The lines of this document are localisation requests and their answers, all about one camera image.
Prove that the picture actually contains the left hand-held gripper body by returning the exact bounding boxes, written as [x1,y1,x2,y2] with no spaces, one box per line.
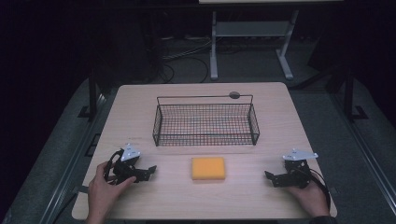
[104,143,148,187]

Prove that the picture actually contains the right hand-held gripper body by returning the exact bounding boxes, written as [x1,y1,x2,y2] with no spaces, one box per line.
[281,147,319,189]

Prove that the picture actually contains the orange sponge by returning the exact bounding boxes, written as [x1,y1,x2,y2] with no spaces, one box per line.
[191,156,227,182]

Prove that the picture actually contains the black wire basket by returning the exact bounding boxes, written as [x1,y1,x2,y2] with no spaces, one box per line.
[151,91,262,147]

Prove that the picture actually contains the person's right hand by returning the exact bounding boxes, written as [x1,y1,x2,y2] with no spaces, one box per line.
[286,174,331,218]

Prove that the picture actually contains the person's left hand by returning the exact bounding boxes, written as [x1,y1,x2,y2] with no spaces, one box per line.
[87,161,137,217]

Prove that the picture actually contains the grey metal stand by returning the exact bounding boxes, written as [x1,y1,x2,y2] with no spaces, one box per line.
[209,8,301,81]

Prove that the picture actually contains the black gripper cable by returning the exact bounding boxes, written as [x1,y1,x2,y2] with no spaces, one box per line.
[306,168,332,210]
[103,148,125,185]

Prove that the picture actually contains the metal frame rail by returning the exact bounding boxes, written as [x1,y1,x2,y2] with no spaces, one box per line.
[38,92,108,224]
[328,91,396,217]

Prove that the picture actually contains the black upright post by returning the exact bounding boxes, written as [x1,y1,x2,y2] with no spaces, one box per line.
[78,63,104,120]
[342,66,369,123]

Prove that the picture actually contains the black floor cable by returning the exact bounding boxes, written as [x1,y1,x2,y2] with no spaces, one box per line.
[158,56,210,84]

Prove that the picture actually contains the light floor cables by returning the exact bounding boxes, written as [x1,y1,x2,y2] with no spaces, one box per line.
[162,36,217,62]

